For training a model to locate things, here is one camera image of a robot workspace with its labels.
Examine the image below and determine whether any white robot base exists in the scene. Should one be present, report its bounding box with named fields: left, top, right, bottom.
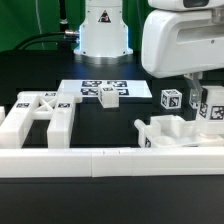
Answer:
left=74, top=0, right=133, bottom=65

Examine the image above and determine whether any white front fence wall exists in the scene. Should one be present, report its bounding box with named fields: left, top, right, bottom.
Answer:
left=0, top=147, right=224, bottom=178

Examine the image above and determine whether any white left fence stub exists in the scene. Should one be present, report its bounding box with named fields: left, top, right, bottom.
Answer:
left=0, top=106, right=5, bottom=125

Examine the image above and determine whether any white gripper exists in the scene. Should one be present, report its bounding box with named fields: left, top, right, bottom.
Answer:
left=141, top=10, right=224, bottom=105

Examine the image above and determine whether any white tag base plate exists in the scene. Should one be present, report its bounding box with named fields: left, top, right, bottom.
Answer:
left=57, top=79, right=153, bottom=100

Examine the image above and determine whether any white tagged cube left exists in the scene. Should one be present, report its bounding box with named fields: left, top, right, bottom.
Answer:
left=160, top=89, right=182, bottom=109

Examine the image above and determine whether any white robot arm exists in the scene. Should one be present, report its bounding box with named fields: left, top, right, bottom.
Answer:
left=141, top=0, right=224, bottom=103

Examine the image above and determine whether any white chair seat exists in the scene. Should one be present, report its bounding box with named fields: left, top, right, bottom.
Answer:
left=134, top=115, right=224, bottom=148

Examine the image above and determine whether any white tagged cube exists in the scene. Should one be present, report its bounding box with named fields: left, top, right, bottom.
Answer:
left=189, top=90, right=198, bottom=109
left=160, top=89, right=182, bottom=109

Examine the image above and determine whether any white chair back frame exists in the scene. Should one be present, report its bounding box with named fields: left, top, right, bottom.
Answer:
left=0, top=91, right=82, bottom=149

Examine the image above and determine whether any white tagged cube right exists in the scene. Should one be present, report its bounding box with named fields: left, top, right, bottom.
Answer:
left=189, top=90, right=198, bottom=109

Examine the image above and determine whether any black cable bundle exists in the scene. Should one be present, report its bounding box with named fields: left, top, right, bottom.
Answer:
left=13, top=29, right=81, bottom=52

